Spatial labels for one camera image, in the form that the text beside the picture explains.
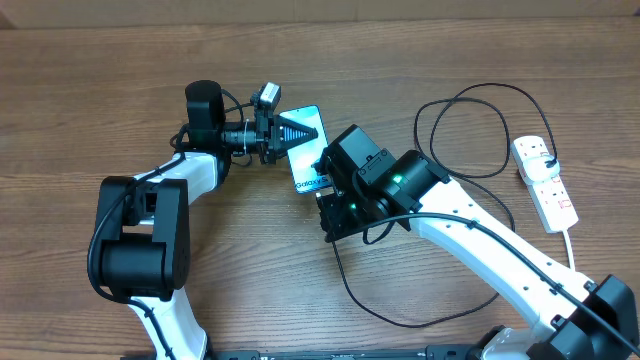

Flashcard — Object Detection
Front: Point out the white USB charger plug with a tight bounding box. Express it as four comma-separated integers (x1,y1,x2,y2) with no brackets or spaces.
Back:
522,154,560,184

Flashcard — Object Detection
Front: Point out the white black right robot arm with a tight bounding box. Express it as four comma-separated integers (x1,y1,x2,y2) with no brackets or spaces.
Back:
314,125,639,359

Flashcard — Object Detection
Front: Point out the Samsung Galaxy smartphone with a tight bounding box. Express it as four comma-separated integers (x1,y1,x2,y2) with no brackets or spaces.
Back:
280,105,331,194

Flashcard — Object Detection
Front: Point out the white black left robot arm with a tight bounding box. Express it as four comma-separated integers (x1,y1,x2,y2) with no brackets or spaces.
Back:
87,80,326,359

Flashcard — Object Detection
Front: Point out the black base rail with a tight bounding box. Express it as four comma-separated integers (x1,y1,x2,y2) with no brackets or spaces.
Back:
204,344,482,360

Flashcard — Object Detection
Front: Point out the white power strip cord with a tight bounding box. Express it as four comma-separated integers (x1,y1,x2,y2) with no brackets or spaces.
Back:
562,229,577,272

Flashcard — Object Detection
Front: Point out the white power strip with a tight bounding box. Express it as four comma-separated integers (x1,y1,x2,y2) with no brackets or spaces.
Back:
511,136,579,233

